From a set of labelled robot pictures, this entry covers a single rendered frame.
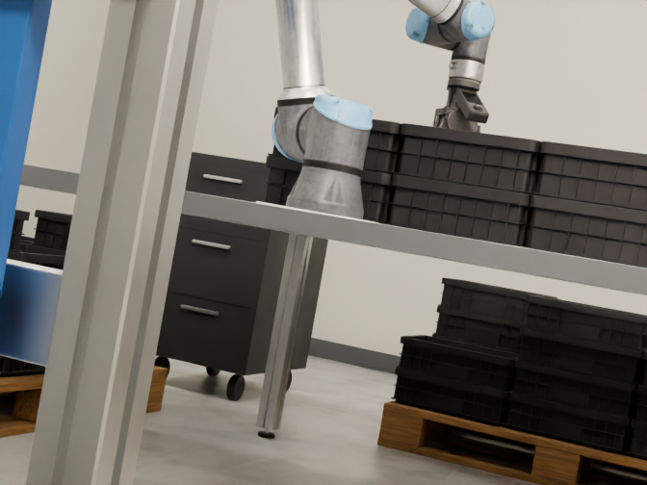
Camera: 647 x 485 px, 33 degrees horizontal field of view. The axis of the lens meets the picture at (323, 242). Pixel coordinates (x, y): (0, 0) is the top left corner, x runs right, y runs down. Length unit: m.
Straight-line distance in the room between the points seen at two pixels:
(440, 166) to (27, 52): 1.74
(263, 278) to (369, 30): 2.52
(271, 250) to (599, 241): 2.05
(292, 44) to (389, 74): 3.95
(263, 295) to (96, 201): 3.51
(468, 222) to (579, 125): 3.61
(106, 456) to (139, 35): 0.21
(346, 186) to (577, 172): 0.48
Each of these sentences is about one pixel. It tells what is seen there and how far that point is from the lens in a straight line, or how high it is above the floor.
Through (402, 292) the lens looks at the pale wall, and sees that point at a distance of 5.96.
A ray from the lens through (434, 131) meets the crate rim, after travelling 2.29.
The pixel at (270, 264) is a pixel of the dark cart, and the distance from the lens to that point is 4.05.
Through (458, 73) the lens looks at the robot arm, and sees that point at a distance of 2.39.
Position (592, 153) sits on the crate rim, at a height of 0.92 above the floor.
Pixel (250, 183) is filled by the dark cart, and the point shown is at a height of 0.82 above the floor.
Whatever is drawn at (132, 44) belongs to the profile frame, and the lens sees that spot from 0.56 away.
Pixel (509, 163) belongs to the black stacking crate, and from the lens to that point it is 2.25.
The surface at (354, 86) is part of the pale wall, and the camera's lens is 6.18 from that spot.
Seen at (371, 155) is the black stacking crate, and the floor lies 0.85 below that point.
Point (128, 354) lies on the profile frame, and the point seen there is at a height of 0.59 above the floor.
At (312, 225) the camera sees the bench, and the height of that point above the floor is 0.68.
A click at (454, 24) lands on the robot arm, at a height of 1.13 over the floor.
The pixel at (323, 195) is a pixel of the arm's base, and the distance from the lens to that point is 2.03.
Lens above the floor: 0.66
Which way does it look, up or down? level
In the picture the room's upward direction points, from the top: 10 degrees clockwise
